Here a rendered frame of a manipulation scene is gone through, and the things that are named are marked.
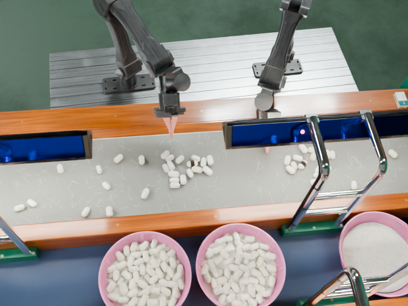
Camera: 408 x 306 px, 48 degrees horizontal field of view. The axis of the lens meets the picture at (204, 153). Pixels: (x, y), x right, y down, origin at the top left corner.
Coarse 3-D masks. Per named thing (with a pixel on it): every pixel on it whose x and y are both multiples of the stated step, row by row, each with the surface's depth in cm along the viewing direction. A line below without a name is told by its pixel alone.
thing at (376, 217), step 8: (360, 216) 144; (368, 216) 145; (376, 216) 146; (384, 216) 145; (392, 216) 144; (352, 224) 145; (384, 224) 147; (392, 224) 146; (400, 224) 144; (344, 232) 142; (400, 232) 145; (344, 264) 135; (400, 288) 138; (384, 296) 132; (392, 296) 131
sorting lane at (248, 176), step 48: (96, 144) 154; (144, 144) 155; (192, 144) 156; (336, 144) 160; (384, 144) 161; (0, 192) 143; (48, 192) 144; (96, 192) 145; (192, 192) 147; (240, 192) 148; (288, 192) 149; (384, 192) 151
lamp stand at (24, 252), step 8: (0, 216) 112; (0, 224) 114; (8, 224) 118; (8, 232) 119; (16, 232) 125; (0, 240) 125; (8, 240) 125; (16, 240) 125; (16, 248) 138; (24, 248) 132; (32, 248) 138; (0, 256) 136; (8, 256) 136; (16, 256) 136; (24, 256) 136; (32, 256) 137
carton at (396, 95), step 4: (396, 92) 167; (400, 92) 167; (396, 96) 166; (400, 96) 166; (404, 96) 167; (396, 100) 166; (400, 100) 165; (404, 100) 166; (396, 104) 167; (400, 104) 165; (404, 104) 165
